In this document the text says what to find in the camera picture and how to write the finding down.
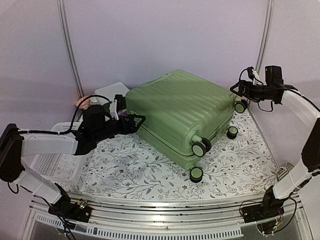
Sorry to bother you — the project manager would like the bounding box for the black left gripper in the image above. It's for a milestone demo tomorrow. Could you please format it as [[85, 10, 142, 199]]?
[[93, 113, 146, 143]]

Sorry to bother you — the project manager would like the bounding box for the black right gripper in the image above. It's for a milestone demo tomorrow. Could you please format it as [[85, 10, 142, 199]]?
[[230, 79, 274, 103]]

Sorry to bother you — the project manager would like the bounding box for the green hard-shell suitcase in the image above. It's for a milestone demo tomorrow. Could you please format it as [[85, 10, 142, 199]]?
[[125, 69, 248, 183]]

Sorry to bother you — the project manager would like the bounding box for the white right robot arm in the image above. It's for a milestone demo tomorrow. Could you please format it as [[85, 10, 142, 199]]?
[[230, 65, 320, 200]]

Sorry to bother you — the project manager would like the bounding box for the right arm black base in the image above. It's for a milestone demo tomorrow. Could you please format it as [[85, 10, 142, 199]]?
[[239, 186, 288, 223]]

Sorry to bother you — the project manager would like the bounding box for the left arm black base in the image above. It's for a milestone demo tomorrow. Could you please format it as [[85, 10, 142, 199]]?
[[48, 183, 93, 223]]

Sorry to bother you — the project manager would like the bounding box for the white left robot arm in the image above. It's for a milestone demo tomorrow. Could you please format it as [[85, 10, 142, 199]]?
[[0, 99, 146, 217]]

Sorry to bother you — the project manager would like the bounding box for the white green drawer box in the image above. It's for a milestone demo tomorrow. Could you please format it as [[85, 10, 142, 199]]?
[[94, 82, 130, 105]]

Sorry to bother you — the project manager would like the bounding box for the floral white table mat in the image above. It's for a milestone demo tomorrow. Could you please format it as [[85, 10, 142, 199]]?
[[62, 112, 277, 202]]

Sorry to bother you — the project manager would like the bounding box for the white perforated plastic basket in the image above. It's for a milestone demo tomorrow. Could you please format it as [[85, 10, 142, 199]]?
[[30, 122, 91, 185]]

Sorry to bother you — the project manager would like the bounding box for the white ribbed round object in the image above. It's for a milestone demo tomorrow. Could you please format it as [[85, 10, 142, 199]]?
[[276, 162, 294, 182]]

